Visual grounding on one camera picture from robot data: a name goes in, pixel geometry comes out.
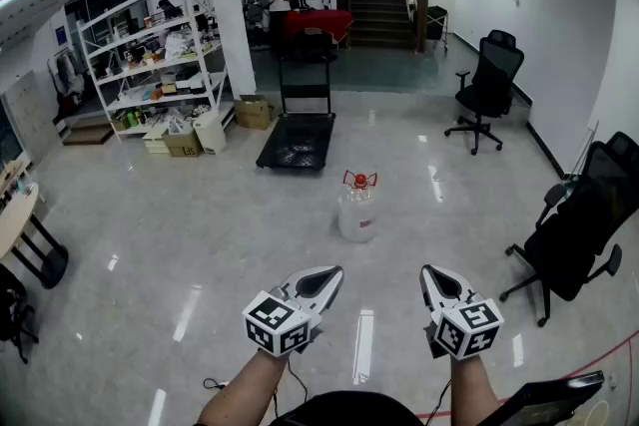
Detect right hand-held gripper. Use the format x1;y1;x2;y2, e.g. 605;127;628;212
419;263;504;360

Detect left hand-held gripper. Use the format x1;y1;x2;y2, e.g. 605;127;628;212
242;264;344;358

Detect clear water jug red handle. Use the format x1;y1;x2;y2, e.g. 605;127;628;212
337;169;379;243

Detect black platform trolley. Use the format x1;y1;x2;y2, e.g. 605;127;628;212
255;53;339;174

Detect person's left forearm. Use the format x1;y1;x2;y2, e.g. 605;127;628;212
196;347;291;426

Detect person's right forearm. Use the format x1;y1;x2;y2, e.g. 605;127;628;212
448;353;500;416

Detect person's black clothing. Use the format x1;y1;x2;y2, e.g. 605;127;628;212
269;389;425;426

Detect black mesh office chair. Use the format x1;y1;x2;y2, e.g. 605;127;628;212
498;131;639;328
443;29;525;157

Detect black flat tablet case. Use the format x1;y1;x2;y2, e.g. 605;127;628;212
478;369;606;426

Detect open brown cardboard box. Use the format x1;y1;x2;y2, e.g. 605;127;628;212
234;94;277;132

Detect white plastic bin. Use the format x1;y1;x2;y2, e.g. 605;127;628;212
192;110;229;156

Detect small brown cardboard box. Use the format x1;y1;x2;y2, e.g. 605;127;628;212
162;129;204;159

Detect table with red cloth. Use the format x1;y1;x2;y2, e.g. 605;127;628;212
283;9;354;49

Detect brown wooden platform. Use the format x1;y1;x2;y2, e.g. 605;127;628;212
62;116;116;147

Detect white metal shelving rack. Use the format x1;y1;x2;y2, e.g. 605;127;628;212
75;0;236;144

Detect black folded stand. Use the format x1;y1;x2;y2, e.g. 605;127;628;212
0;263;40;365

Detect round wooden table black base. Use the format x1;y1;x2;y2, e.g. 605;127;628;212
0;182;70;290

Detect coats on rack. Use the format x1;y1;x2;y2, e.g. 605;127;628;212
47;49;86;102

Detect grey locker cabinet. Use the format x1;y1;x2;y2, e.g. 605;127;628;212
1;69;61;166

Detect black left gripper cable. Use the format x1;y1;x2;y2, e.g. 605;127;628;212
202;356;312;415

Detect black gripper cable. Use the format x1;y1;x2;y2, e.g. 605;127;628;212
202;356;312;415
423;378;453;426

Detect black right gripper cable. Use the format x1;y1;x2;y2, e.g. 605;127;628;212
423;378;453;426

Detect black bin on metal frame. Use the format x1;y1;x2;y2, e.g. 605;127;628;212
426;4;450;52

